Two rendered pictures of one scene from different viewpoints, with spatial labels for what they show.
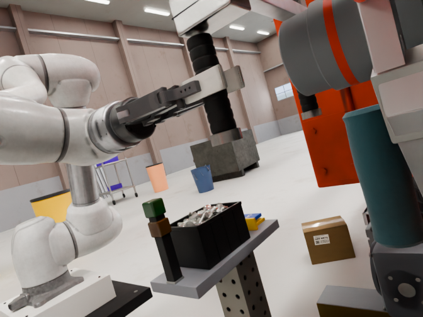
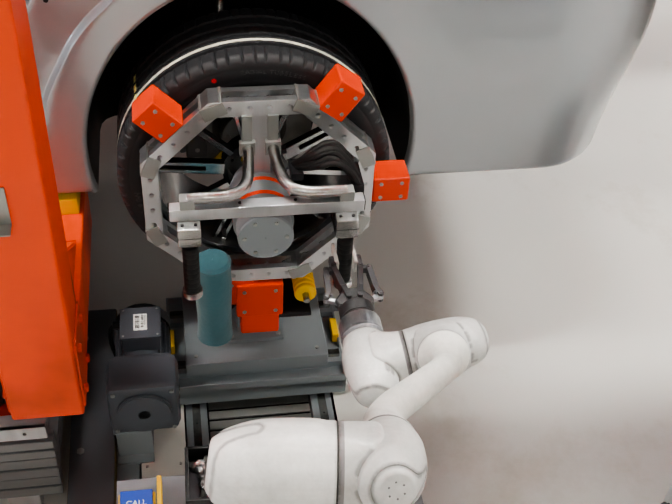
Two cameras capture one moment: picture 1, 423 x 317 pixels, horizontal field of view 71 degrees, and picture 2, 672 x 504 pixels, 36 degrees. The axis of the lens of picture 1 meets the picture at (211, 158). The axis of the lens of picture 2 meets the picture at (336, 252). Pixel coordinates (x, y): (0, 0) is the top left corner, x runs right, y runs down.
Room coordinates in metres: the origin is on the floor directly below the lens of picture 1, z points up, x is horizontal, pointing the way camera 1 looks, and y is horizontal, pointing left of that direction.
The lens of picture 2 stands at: (1.74, 1.03, 2.37)
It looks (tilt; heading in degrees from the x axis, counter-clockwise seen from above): 42 degrees down; 219
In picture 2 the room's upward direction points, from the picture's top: 4 degrees clockwise
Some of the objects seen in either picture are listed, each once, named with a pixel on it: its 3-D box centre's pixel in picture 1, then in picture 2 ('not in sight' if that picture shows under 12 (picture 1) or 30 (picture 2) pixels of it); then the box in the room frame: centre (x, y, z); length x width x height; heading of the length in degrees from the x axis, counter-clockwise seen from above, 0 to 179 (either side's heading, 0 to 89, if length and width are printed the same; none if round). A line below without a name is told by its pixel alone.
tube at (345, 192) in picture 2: not in sight; (309, 157); (0.39, -0.16, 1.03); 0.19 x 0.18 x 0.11; 50
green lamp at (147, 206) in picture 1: (153, 207); not in sight; (0.73, 0.17, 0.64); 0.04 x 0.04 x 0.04; 50
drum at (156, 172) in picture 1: (157, 177); not in sight; (7.20, 1.37, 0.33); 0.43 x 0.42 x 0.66; 138
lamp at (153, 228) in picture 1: (159, 227); not in sight; (0.73, 0.17, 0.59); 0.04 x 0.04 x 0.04; 50
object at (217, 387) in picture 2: not in sight; (253, 343); (0.28, -0.45, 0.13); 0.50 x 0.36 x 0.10; 140
